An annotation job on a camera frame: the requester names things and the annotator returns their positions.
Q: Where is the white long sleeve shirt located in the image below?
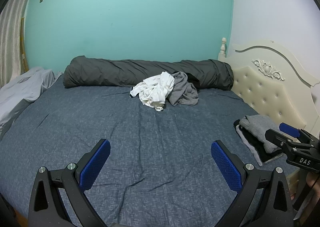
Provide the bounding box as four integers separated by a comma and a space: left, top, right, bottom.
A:
130, 71, 175, 111

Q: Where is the folded grey clothes stack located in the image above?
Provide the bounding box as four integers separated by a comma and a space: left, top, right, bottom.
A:
233, 114, 284, 167

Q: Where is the person's right hand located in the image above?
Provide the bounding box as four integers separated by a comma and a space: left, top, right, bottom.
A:
306, 172, 320, 195

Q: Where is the cream tufted headboard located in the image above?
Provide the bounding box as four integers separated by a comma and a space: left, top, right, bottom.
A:
218, 38, 319, 137

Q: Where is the grey crumpled garment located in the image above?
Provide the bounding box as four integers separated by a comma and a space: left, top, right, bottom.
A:
167, 71, 200, 106

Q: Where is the navy blue bed sheet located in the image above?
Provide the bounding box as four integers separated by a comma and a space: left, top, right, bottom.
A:
0, 73, 299, 227

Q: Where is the light grey blanket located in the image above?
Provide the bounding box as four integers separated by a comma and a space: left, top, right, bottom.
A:
0, 67, 62, 138

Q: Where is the dark grey rolled duvet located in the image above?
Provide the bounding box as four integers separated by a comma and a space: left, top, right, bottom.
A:
63, 56, 234, 90

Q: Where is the striped beige curtain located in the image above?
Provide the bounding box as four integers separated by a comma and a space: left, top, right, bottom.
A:
1, 0, 28, 87

